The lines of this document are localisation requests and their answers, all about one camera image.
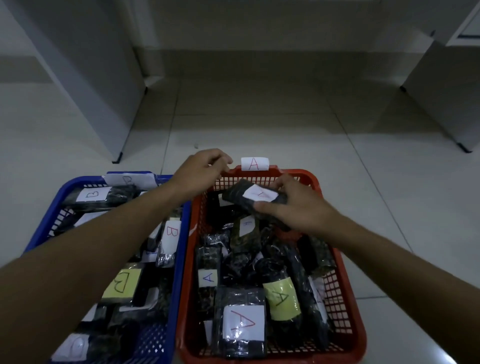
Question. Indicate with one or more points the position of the person's right hand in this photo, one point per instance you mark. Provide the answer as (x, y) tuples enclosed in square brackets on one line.
[(307, 213)]

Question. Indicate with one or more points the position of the person's right forearm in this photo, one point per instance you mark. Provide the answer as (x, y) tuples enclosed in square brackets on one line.
[(420, 285)]

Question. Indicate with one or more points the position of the small white paper tag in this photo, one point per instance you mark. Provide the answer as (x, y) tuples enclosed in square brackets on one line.
[(255, 164)]

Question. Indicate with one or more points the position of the white desk drawer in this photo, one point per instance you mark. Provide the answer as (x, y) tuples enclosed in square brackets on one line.
[(468, 30)]

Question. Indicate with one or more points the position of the red plastic basket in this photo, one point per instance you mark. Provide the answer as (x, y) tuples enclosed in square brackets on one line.
[(352, 337)]

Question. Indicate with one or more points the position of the white desk side panel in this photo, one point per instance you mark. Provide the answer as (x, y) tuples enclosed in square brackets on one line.
[(450, 93), (97, 75)]

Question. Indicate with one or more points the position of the large white paper tag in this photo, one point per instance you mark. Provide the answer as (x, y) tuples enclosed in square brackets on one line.
[(129, 180)]

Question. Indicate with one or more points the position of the blue plastic basket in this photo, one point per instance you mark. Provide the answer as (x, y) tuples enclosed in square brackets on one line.
[(174, 300)]

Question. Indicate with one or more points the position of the person's left forearm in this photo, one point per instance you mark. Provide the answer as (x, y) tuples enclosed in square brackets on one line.
[(75, 277)]

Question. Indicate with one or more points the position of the person's left hand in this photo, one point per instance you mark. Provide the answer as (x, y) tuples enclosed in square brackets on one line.
[(198, 172)]

